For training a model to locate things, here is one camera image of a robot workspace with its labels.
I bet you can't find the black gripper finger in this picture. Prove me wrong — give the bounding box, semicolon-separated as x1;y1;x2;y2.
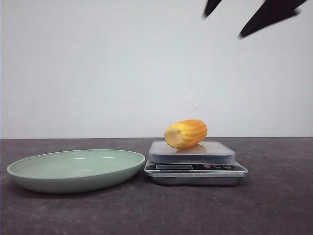
239;0;306;38
202;0;222;19

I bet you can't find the yellow corn cob piece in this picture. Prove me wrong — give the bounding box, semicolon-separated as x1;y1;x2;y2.
164;119;208;149

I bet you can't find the silver digital kitchen scale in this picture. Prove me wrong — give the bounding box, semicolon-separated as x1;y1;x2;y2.
144;141;248;186

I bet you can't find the light green oval plate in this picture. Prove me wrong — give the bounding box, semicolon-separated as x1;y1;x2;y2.
7;149;145;193

